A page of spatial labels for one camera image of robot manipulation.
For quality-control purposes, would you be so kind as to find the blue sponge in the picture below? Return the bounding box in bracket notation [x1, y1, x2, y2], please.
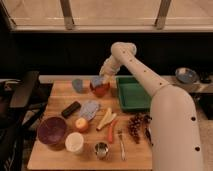
[91, 76, 103, 87]

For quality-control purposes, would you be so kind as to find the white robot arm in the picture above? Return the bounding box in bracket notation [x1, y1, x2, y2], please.
[100, 42, 204, 171]

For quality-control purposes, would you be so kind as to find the red bowl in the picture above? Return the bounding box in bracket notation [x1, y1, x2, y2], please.
[90, 82, 110, 98]

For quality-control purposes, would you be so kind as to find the purple bowl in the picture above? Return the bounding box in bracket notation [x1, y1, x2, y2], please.
[37, 117, 67, 145]

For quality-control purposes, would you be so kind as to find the silver metal bowl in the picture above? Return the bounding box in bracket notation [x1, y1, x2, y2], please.
[175, 67, 198, 84]

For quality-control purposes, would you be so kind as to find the small blue cup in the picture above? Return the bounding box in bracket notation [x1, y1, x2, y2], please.
[72, 79, 83, 93]

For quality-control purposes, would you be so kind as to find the green plastic tray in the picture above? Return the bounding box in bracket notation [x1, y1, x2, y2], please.
[116, 76, 151, 112]

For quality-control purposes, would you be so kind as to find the blue grey cloth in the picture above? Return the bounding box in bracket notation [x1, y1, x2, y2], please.
[78, 100, 100, 121]

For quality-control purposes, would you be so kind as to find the black rectangular block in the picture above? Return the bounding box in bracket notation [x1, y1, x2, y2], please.
[61, 101, 81, 118]

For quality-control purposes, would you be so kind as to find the orange carrot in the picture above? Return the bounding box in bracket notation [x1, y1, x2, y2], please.
[107, 119, 118, 144]

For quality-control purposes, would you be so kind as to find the apple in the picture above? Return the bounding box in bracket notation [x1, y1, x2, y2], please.
[75, 118, 89, 132]

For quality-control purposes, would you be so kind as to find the bunch of dark grapes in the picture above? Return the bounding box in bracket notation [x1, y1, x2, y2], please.
[127, 113, 152, 144]

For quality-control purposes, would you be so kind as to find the small metal cup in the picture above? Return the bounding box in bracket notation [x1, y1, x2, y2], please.
[94, 142, 109, 160]

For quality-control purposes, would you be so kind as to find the white cup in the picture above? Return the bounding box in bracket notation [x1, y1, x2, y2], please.
[65, 132, 84, 154]

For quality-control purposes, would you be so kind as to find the silver fork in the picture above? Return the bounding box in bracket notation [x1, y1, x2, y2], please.
[117, 130, 126, 161]

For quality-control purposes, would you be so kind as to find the black chair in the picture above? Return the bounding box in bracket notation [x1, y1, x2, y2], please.
[0, 71, 51, 171]

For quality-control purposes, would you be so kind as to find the black handled peeler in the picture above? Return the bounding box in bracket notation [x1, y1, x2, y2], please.
[145, 128, 153, 145]

